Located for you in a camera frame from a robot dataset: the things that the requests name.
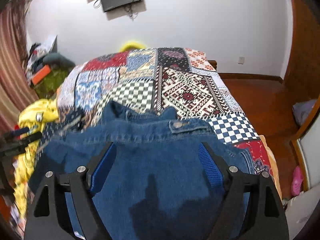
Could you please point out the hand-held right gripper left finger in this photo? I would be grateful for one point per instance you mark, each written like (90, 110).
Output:
(102, 172)

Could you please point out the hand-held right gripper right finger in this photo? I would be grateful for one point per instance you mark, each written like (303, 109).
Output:
(212, 170)

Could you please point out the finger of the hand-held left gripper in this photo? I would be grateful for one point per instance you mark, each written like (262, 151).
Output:
(27, 140)
(20, 131)

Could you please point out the blue denim jacket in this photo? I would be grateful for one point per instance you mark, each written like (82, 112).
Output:
(150, 160)

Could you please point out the yellow printed blanket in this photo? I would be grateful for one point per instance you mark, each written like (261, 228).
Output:
(32, 112)

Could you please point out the green cloth-covered table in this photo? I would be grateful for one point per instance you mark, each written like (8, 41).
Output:
(55, 82)

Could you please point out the orange box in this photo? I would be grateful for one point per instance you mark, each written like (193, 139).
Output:
(41, 74)

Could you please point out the striped red-brown curtain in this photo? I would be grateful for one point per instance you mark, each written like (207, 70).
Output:
(12, 67)

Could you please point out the pile of clutter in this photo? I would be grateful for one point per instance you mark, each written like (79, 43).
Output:
(37, 55)

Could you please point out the grey cushion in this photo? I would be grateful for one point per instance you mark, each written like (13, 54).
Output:
(58, 59)

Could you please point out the pink slipper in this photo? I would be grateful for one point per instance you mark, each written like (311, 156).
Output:
(297, 180)

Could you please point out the white sliding door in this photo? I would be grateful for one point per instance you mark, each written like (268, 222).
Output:
(311, 160)

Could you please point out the grey-purple bag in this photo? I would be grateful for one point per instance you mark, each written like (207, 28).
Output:
(303, 112)

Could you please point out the yellow plastic object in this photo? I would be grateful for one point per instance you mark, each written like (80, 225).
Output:
(132, 45)

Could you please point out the wooden wardrobe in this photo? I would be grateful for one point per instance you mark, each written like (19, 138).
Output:
(305, 42)

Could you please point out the wooden bed frame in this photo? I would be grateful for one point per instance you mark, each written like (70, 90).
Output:
(213, 65)

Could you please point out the white wall socket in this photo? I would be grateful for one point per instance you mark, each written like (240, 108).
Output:
(240, 60)

